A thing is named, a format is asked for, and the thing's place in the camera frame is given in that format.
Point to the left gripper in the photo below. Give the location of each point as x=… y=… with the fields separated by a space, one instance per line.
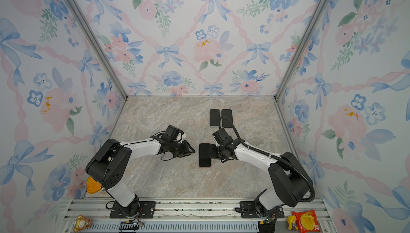
x=187 y=153

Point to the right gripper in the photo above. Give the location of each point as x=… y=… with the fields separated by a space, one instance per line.
x=213 y=155

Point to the black phone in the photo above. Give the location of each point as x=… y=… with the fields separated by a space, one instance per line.
x=214 y=117
x=205 y=155
x=227 y=118

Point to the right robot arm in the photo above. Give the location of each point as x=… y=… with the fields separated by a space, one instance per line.
x=291 y=183

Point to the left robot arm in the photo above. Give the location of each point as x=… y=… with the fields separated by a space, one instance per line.
x=109 y=164

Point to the yellow toy figure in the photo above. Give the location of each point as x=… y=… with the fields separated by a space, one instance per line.
x=292 y=223

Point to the red snack packet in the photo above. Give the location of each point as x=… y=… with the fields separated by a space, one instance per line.
x=307 y=221

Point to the monkey plush toy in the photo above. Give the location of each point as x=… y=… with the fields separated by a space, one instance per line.
x=81 y=223

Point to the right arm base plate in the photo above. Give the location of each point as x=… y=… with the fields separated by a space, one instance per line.
x=251 y=210

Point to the aluminium rail frame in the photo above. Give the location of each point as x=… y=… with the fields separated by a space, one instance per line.
x=170 y=215

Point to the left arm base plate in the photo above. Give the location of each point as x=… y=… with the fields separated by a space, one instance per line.
x=139 y=209

